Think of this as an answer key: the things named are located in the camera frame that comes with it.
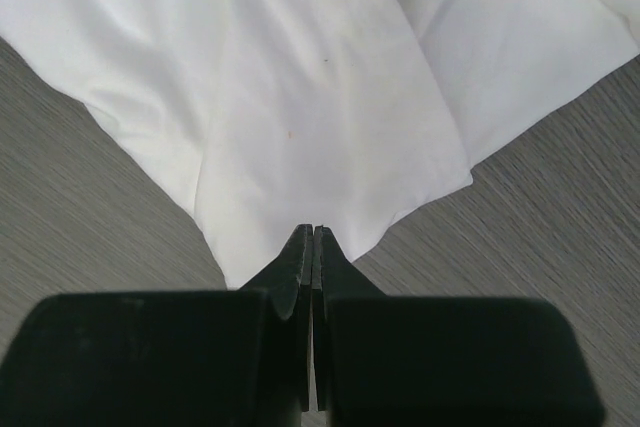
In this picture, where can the white printed t shirt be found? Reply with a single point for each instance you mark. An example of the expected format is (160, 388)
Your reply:
(256, 116)

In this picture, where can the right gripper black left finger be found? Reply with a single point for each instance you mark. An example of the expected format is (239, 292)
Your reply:
(168, 358)

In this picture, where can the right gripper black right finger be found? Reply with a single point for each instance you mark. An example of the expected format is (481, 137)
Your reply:
(384, 360)

